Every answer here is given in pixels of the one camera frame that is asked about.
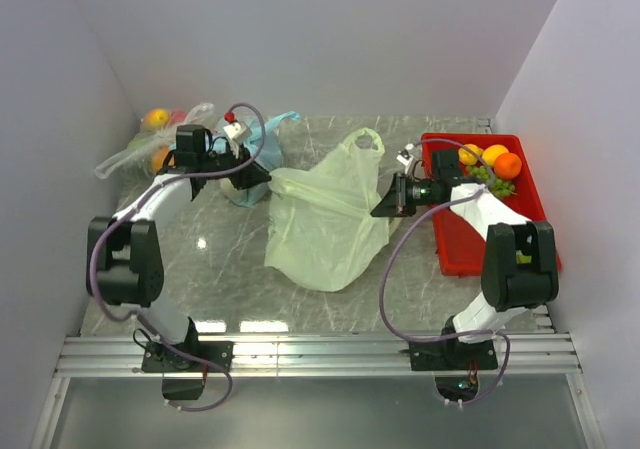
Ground blue tied plastic bag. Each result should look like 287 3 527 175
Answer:
209 111 301 209

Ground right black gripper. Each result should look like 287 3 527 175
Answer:
372 173 437 218

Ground orange fake orange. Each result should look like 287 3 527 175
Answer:
493 152 523 180

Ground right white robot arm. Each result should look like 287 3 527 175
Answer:
371 149 559 369

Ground yellow fake lemon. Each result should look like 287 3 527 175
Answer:
458 144 484 166

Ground aluminium rail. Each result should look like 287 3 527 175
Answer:
54 333 581 378

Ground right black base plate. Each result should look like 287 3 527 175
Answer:
406 339 498 403

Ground yellow orange fake fruit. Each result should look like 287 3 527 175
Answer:
481 144 509 168

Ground green fake grapes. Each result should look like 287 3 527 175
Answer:
465 166 516 200

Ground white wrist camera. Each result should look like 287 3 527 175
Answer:
223 111 252 145
396 143 420 176

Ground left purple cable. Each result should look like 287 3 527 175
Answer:
85 101 269 413

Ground red plastic tray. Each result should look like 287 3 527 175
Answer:
422 133 546 277

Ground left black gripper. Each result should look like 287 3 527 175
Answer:
198 139 270 190

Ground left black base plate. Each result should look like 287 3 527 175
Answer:
141 339 235 403

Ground clear tied fruit bag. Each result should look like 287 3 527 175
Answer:
94 103 215 179

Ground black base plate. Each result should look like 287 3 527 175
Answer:
406 339 498 403
141 339 235 403

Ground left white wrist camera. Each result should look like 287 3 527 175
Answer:
223 111 252 145

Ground light green plastic bag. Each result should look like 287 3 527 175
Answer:
264 128 391 293

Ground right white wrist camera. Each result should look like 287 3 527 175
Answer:
396 143 420 176

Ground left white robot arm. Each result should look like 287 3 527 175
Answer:
87 119 271 371

